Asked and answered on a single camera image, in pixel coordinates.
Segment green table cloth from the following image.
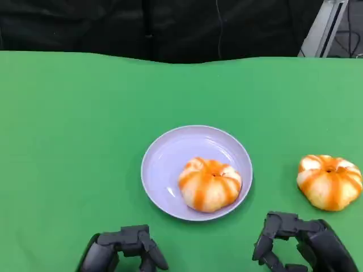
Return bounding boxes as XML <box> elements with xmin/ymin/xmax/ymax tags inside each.
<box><xmin>0</xmin><ymin>50</ymin><xmax>363</xmax><ymax>272</ymax></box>

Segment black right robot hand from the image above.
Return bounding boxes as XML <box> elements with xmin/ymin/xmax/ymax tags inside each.
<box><xmin>252</xmin><ymin>211</ymin><xmax>360</xmax><ymax>272</ymax></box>

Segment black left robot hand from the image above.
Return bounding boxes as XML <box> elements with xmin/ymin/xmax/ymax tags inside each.
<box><xmin>76</xmin><ymin>224</ymin><xmax>169</xmax><ymax>272</ymax></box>

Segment black floor cables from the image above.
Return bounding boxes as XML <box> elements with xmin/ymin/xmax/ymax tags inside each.
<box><xmin>346</xmin><ymin>27</ymin><xmax>363</xmax><ymax>58</ymax></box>

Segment lilac plate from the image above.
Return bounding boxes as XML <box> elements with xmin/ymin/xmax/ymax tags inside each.
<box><xmin>141</xmin><ymin>125</ymin><xmax>254</xmax><ymax>222</ymax></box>

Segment orange and white bread roll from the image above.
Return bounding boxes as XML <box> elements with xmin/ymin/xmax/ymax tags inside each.
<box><xmin>296</xmin><ymin>154</ymin><xmax>363</xmax><ymax>212</ymax></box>
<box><xmin>178</xmin><ymin>157</ymin><xmax>243</xmax><ymax>213</ymax></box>

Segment grey metal frame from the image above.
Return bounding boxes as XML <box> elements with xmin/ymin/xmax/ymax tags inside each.
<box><xmin>297</xmin><ymin>0</ymin><xmax>349</xmax><ymax>57</ymax></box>

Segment black backdrop curtain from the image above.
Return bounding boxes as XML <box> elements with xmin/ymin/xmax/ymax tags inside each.
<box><xmin>0</xmin><ymin>0</ymin><xmax>326</xmax><ymax>63</ymax></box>

